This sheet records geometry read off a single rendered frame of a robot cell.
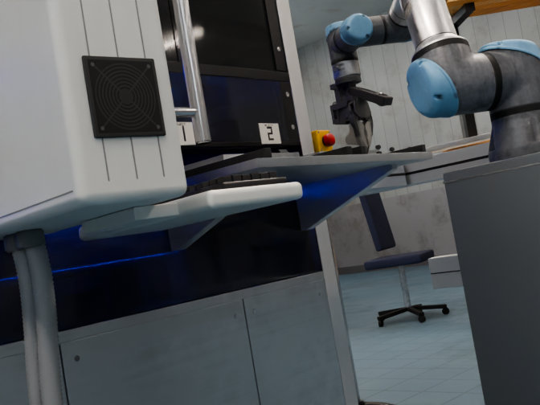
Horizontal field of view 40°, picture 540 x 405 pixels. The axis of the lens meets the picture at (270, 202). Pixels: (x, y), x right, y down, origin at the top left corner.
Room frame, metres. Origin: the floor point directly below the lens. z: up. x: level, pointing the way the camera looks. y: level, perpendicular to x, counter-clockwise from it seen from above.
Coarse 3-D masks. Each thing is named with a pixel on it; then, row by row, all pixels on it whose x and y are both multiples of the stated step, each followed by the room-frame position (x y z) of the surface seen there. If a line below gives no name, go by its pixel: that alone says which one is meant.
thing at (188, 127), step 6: (180, 126) 1.85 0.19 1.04; (186, 126) 1.86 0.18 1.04; (192, 126) 1.88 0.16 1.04; (180, 132) 1.84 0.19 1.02; (186, 132) 1.86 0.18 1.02; (192, 132) 1.87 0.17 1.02; (180, 138) 1.84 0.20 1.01; (186, 138) 1.86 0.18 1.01; (192, 138) 1.87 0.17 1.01; (180, 144) 1.84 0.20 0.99; (186, 144) 1.85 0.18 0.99; (192, 144) 1.87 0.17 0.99
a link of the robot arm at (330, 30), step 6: (330, 24) 1.97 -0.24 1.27; (336, 24) 1.96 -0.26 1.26; (330, 30) 1.96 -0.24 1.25; (336, 30) 2.02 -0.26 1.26; (330, 36) 1.97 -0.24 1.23; (330, 42) 1.96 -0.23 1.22; (330, 48) 1.97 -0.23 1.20; (336, 48) 1.94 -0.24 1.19; (330, 54) 1.98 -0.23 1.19; (336, 54) 1.96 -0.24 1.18; (342, 54) 1.95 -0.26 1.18; (348, 54) 1.95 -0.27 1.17; (354, 54) 1.97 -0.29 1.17; (330, 60) 1.99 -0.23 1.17; (336, 60) 1.96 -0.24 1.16; (342, 60) 1.95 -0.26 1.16
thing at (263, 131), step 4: (260, 124) 2.08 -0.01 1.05; (264, 124) 2.09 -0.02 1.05; (268, 124) 2.10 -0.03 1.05; (272, 124) 2.11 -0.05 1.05; (276, 124) 2.13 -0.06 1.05; (260, 128) 2.07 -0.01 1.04; (264, 128) 2.09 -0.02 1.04; (272, 128) 2.11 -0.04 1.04; (276, 128) 2.13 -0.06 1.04; (260, 132) 2.07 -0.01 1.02; (264, 132) 2.08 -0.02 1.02; (268, 132) 2.10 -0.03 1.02; (272, 132) 2.11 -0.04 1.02; (276, 132) 2.12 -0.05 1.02; (260, 136) 2.07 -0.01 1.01; (264, 136) 2.08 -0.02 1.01; (272, 136) 2.11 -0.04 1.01; (276, 136) 2.12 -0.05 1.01; (264, 140) 2.08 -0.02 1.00; (268, 140) 2.09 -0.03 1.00; (276, 140) 2.12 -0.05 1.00; (280, 140) 2.13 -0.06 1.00
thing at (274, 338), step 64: (128, 320) 1.66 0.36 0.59; (192, 320) 1.80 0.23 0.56; (256, 320) 1.97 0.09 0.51; (320, 320) 2.16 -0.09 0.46; (0, 384) 1.42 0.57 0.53; (64, 384) 1.53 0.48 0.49; (128, 384) 1.64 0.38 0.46; (192, 384) 1.77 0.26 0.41; (256, 384) 1.94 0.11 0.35; (320, 384) 2.13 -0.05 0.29
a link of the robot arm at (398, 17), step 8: (392, 8) 1.84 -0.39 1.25; (400, 8) 1.81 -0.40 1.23; (384, 16) 1.89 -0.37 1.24; (392, 16) 1.86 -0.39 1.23; (400, 16) 1.83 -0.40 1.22; (384, 24) 1.87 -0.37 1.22; (392, 24) 1.87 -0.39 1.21; (400, 24) 1.86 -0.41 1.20; (392, 32) 1.88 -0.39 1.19; (400, 32) 1.88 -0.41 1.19; (408, 32) 1.89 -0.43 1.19; (384, 40) 1.89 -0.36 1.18; (392, 40) 1.90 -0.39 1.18; (400, 40) 1.91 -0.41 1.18; (408, 40) 1.92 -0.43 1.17
